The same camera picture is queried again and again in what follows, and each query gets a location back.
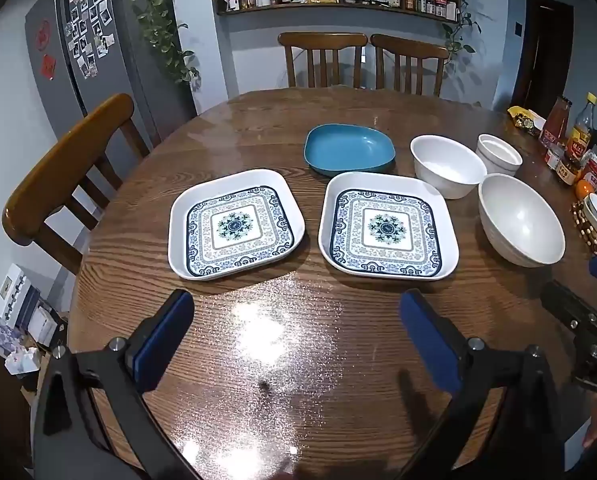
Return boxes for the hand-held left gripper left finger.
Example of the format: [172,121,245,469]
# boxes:
[31,288,214,480]

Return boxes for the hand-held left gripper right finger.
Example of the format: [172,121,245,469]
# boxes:
[399,288,569,480]

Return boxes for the large white bowl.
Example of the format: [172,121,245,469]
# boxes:
[479,173,566,268]

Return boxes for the blue patterned square plate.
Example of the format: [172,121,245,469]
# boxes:
[167,169,307,282]
[317,171,460,281]

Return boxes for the small white ribbed bowl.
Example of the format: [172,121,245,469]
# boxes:
[476,133,523,177]

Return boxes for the medium white bowl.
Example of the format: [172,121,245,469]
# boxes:
[409,134,488,200]

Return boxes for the plain blue square plate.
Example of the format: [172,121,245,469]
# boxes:
[303,123,397,177]

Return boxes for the person's right hand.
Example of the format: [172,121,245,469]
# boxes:
[581,400,597,451]

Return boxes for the dark-lidded sauce jar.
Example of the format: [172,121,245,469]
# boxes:
[555,156,582,186]

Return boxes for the pile of boxes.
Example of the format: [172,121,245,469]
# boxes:
[0,299,65,357]

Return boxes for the yellow-capped clear bottle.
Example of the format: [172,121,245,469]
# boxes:
[565,92,597,161]

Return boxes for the red sauce bottle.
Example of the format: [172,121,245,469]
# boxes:
[539,96,573,148]

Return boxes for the yellow snack packet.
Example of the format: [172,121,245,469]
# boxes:
[507,105,547,136]

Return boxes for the wooden chair with curved back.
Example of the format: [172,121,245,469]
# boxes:
[2,92,152,276]

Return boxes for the dark wooden door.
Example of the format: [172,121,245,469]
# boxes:
[511,0,574,111]

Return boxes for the grey refrigerator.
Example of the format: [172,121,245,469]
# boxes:
[24,0,199,146]

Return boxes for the small-leaved trailing green plant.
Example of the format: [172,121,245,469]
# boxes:
[441,0,482,56]

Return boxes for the wooden slat-back chair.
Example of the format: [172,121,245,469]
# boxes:
[277,31,368,88]
[370,33,450,97]

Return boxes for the long trailing green plant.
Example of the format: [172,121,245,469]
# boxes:
[123,0,202,86]

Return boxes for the cluster of photo magnets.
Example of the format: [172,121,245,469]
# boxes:
[63,0,115,80]

